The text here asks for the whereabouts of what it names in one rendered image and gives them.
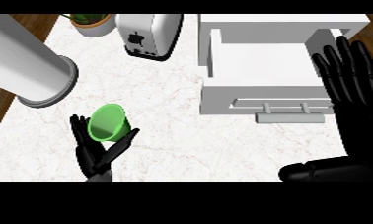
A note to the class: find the green cup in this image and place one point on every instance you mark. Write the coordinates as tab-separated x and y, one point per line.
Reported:
110	121

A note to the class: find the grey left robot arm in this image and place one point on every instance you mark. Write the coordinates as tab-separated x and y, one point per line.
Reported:
99	177

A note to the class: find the potted green plant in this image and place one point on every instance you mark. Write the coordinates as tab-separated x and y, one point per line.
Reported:
95	25

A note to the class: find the large white cylinder grey rim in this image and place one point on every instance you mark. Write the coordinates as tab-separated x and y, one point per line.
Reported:
28	66

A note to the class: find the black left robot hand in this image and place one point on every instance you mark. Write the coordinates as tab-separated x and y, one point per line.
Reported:
92	159

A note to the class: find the white open drawer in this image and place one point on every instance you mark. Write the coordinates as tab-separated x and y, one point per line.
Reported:
263	70

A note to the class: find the white cabinet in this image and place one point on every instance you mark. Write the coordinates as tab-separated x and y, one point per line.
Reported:
272	24

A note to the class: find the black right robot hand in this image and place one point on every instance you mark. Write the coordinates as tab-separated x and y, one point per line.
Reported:
353	129

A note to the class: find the white toaster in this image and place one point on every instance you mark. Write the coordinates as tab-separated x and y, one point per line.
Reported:
151	35

